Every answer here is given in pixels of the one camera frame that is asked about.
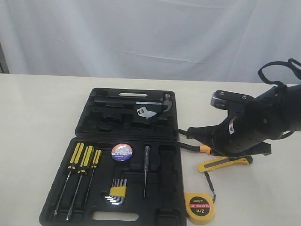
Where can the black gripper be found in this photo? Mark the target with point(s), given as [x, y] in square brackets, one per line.
[241, 135]

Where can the yellow utility knife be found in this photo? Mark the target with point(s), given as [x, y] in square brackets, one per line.
[223, 162]

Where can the yellow measuring tape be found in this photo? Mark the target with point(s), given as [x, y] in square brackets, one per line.
[200, 206]

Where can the black electrical tape roll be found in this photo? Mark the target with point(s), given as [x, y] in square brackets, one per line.
[121, 152]

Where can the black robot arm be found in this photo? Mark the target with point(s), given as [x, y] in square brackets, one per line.
[281, 101]

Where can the black plastic tool case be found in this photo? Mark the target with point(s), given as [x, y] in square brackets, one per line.
[103, 127]

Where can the voltage tester screwdriver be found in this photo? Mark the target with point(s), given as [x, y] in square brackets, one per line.
[146, 167]

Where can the silver adjustable wrench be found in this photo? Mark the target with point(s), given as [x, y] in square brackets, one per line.
[143, 115]

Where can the white backdrop curtain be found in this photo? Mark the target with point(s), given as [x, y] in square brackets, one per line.
[197, 40]

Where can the hex key set yellow holder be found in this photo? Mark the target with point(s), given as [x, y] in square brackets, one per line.
[117, 192]

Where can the small yellow black screwdriver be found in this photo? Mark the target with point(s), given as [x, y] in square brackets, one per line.
[95, 163]

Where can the middle yellow black screwdriver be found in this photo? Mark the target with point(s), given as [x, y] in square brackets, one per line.
[83, 170]

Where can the large yellow black screwdriver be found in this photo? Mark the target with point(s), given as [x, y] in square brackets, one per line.
[70, 167]

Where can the pliers black orange handles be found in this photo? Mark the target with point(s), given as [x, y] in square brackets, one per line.
[199, 149]

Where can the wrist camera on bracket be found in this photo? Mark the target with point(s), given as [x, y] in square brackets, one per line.
[232, 102]

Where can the claw hammer black handle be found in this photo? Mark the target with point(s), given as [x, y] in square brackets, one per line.
[165, 102]

